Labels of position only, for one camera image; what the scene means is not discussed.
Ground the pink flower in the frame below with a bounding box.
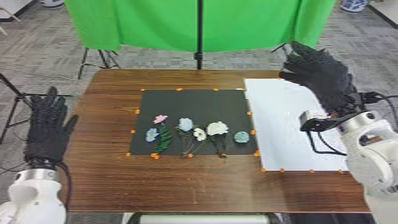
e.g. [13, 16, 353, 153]
[150, 114, 175, 155]

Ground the dark mat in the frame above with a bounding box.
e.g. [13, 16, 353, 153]
[127, 89, 260, 157]

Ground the teal flower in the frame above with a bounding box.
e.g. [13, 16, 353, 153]
[232, 130, 252, 145]

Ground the pale grey bar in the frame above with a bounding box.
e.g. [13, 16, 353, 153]
[125, 213, 280, 224]

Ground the large white flower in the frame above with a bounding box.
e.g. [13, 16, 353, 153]
[204, 120, 230, 159]

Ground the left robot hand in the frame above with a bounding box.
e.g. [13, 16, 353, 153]
[21, 86, 79, 164]

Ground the white sheet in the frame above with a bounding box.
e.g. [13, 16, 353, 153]
[241, 78, 351, 173]

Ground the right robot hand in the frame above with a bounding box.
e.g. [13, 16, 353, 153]
[276, 41, 364, 114]

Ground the blue and white vase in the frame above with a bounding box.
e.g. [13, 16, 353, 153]
[339, 0, 371, 14]
[38, 0, 65, 9]

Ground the small blue flower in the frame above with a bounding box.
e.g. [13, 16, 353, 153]
[143, 127, 161, 143]

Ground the black cable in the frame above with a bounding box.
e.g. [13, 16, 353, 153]
[305, 129, 348, 157]

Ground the small white flower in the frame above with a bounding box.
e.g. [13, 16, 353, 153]
[182, 127, 209, 157]

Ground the black stand pole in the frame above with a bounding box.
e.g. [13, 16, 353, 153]
[193, 0, 205, 71]

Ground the pale blue flower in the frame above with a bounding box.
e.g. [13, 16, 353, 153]
[175, 117, 198, 157]

